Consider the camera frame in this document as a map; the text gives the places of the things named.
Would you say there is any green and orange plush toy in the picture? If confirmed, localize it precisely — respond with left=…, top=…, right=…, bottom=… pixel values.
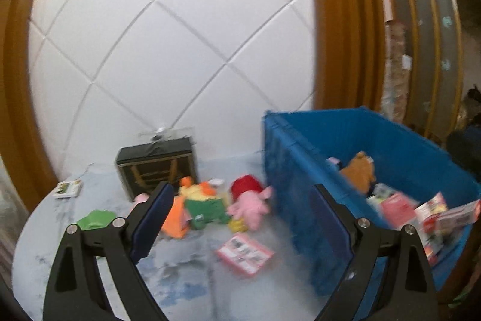
left=177, top=176, right=231, bottom=230

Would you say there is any blue storage bin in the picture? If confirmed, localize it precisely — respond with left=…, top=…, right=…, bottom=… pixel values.
left=262, top=106, right=481, bottom=308

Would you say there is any grey and red box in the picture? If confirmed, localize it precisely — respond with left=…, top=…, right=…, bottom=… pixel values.
left=436, top=200, right=481, bottom=235

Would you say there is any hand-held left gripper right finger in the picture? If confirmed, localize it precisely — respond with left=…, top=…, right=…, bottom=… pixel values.
left=314, top=184, right=440, bottom=321

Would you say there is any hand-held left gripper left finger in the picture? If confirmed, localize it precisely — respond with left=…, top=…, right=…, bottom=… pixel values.
left=42, top=181, right=175, bottom=321

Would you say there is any wooden slat rack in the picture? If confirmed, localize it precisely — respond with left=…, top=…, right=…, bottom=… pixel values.
left=378, top=0, right=464, bottom=141

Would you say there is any wooden door frame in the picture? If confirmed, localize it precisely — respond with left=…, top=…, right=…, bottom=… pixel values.
left=0, top=0, right=61, bottom=212
left=304, top=0, right=388, bottom=111

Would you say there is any pink card packet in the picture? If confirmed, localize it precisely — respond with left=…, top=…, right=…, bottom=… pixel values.
left=215, top=233, right=275, bottom=276

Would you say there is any small white packet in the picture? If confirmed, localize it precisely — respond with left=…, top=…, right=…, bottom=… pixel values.
left=366, top=183, right=395, bottom=201

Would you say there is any pink pig plush red dress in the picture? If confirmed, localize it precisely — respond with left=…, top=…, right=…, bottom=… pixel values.
left=227, top=174, right=274, bottom=230

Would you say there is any white and red packet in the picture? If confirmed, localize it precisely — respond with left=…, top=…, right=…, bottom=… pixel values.
left=415, top=192, right=449, bottom=265

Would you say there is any dark cloth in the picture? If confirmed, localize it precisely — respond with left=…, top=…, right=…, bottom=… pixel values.
left=447, top=84, right=481, bottom=171

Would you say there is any black gift bag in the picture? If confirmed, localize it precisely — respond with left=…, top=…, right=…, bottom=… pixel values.
left=115, top=137, right=198, bottom=202

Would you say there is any white pleated curtain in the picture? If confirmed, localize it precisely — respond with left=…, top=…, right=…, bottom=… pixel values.
left=0, top=156, right=29, bottom=269

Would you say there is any brown plush toy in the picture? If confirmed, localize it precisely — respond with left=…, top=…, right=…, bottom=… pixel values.
left=340, top=151, right=377, bottom=194

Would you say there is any patterned hanging cloth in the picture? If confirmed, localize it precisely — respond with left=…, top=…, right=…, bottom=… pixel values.
left=383, top=20, right=410, bottom=122

